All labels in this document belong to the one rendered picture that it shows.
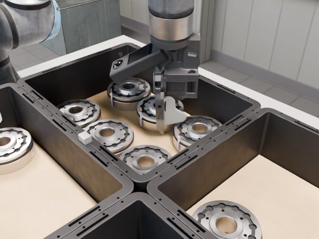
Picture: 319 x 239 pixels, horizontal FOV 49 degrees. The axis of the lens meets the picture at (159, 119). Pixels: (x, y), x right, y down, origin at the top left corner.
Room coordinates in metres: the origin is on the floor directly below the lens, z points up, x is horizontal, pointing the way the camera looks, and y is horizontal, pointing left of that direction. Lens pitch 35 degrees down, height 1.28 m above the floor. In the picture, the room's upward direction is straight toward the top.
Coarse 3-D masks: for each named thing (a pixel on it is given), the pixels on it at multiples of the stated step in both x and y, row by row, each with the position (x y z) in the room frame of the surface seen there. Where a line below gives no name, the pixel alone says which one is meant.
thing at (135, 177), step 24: (120, 48) 0.79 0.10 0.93; (48, 72) 0.66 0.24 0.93; (240, 96) 0.56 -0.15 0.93; (72, 120) 0.48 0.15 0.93; (240, 120) 0.48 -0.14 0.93; (96, 144) 0.42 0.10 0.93; (192, 144) 0.42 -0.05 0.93; (120, 168) 0.37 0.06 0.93; (168, 168) 0.37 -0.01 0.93; (144, 192) 0.34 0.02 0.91
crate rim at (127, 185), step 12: (12, 84) 0.61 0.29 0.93; (24, 96) 0.56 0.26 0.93; (36, 108) 0.52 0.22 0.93; (48, 120) 0.49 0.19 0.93; (60, 120) 0.48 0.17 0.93; (60, 132) 0.46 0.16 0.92; (72, 132) 0.45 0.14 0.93; (96, 156) 0.39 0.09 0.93; (108, 168) 0.37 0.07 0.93; (120, 180) 0.34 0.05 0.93; (120, 192) 0.32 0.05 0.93; (132, 192) 0.32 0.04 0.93; (96, 204) 0.30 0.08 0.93; (108, 204) 0.30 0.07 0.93; (84, 216) 0.28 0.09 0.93; (60, 228) 0.26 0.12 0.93; (72, 228) 0.26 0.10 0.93
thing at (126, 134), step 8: (104, 120) 0.58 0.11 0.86; (112, 120) 0.58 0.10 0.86; (120, 120) 0.58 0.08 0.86; (88, 128) 0.55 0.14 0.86; (96, 128) 0.55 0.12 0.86; (120, 128) 0.55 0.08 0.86; (128, 128) 0.55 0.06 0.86; (120, 136) 0.53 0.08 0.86; (128, 136) 0.53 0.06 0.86; (104, 144) 0.50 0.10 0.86; (112, 144) 0.50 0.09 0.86; (120, 144) 0.50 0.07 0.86; (128, 144) 0.51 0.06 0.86; (112, 152) 0.49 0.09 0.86
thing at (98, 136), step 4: (100, 128) 0.55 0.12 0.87; (104, 128) 0.55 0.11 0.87; (108, 128) 0.55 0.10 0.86; (112, 128) 0.55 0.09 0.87; (116, 128) 0.55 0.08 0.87; (96, 132) 0.53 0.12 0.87; (100, 132) 0.54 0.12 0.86; (116, 132) 0.53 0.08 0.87; (96, 136) 0.52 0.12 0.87; (100, 136) 0.52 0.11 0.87; (112, 136) 0.52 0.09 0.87; (116, 136) 0.52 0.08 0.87; (100, 140) 0.51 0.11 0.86; (104, 140) 0.51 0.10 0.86; (108, 140) 0.51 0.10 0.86; (112, 140) 0.51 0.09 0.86
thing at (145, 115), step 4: (152, 96) 0.67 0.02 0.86; (144, 100) 0.66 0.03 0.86; (148, 100) 0.66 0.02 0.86; (152, 100) 0.66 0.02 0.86; (140, 104) 0.64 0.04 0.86; (144, 104) 0.64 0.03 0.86; (148, 104) 0.64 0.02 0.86; (176, 104) 0.64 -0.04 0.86; (180, 104) 0.64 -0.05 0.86; (140, 108) 0.62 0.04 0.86; (144, 108) 0.62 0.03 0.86; (148, 108) 0.62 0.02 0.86; (180, 108) 0.62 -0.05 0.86; (144, 112) 0.61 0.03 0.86; (148, 112) 0.61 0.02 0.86; (152, 112) 0.61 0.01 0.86; (144, 116) 0.59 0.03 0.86; (148, 116) 0.59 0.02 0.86; (152, 116) 0.60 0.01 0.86; (152, 120) 0.58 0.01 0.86
